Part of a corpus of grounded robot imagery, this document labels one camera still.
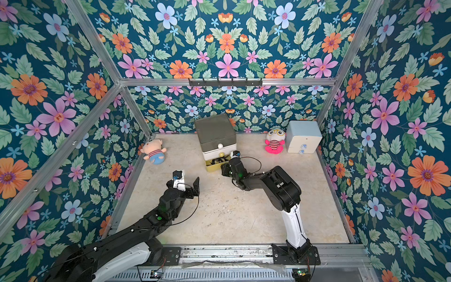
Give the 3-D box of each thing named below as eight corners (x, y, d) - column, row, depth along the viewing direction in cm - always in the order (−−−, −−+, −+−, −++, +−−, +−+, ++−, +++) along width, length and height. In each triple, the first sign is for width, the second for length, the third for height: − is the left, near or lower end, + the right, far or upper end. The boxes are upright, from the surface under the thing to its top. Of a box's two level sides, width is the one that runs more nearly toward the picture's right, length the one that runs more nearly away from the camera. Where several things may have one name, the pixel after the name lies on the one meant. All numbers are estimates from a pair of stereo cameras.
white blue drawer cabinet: (286, 155, 111) (292, 138, 99) (281, 131, 125) (286, 114, 113) (314, 155, 111) (324, 138, 99) (306, 131, 125) (313, 114, 113)
